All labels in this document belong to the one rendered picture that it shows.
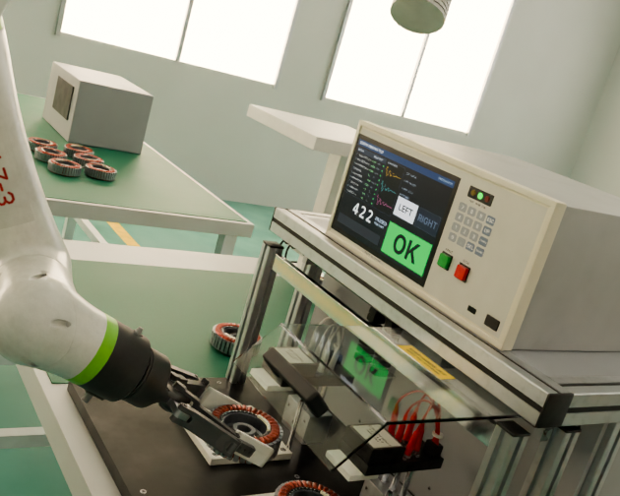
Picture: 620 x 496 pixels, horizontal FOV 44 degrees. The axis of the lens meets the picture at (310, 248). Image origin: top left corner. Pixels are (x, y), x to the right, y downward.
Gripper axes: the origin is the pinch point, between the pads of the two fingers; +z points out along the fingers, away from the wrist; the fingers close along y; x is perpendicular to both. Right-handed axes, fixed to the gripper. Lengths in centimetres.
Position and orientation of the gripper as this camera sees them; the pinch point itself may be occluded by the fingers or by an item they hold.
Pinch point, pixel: (242, 429)
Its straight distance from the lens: 113.8
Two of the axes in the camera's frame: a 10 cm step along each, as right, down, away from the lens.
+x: 6.2, -7.9, 0.0
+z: 6.5, 5.1, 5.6
